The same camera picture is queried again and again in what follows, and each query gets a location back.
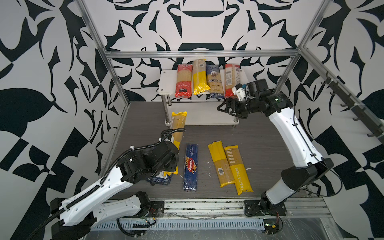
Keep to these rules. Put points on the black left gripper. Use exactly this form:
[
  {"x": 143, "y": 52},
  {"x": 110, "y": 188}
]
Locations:
[{"x": 173, "y": 165}]

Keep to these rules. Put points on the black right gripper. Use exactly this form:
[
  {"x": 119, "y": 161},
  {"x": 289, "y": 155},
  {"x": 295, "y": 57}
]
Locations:
[{"x": 235, "y": 109}]

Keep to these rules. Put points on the blue Barilla pasta pack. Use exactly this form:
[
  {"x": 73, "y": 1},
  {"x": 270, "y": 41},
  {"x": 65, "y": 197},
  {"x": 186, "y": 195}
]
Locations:
[{"x": 160, "y": 180}]

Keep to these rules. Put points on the red ended spaghetti pack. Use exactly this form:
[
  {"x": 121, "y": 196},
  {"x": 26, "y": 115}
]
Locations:
[{"x": 232, "y": 78}]

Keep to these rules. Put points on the dark blue pasta pack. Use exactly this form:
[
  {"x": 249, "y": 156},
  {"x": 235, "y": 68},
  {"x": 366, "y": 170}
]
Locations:
[{"x": 191, "y": 164}]

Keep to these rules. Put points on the blue yellow spaghetti pack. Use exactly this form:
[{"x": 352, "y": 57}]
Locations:
[{"x": 214, "y": 81}]

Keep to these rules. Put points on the yellow brown spaghetti pack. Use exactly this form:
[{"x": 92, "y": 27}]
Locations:
[{"x": 200, "y": 77}]

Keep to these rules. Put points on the small clear spaghetti pack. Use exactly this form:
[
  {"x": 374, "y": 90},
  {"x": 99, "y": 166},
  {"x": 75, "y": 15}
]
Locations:
[{"x": 221, "y": 164}]

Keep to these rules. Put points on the red yellow spaghetti pack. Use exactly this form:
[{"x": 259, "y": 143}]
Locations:
[{"x": 184, "y": 81}]

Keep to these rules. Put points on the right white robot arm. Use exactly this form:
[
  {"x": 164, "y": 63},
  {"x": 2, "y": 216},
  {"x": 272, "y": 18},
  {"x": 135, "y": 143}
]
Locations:
[{"x": 309, "y": 164}]

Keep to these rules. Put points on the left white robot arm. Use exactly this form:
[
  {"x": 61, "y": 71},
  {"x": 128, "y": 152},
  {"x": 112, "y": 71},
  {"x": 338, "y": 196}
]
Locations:
[{"x": 78, "y": 214}]

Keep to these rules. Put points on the white two-tier metal shelf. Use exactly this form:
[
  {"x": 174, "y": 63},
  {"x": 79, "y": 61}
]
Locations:
[{"x": 202, "y": 110}]

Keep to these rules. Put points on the yellow Pastatime spaghetti pack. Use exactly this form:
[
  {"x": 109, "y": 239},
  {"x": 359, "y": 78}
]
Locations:
[{"x": 238, "y": 169}]

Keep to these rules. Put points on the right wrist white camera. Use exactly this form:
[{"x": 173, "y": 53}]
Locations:
[{"x": 240, "y": 91}]

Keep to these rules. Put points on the aluminium frame of enclosure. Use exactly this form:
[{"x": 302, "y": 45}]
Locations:
[{"x": 300, "y": 52}]

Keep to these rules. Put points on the white slotted cable duct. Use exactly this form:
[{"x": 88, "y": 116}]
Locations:
[{"x": 201, "y": 224}]

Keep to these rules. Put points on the black wall hook rail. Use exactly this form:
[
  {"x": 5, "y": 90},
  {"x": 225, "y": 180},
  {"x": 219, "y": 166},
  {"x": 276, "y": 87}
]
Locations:
[{"x": 352, "y": 103}]

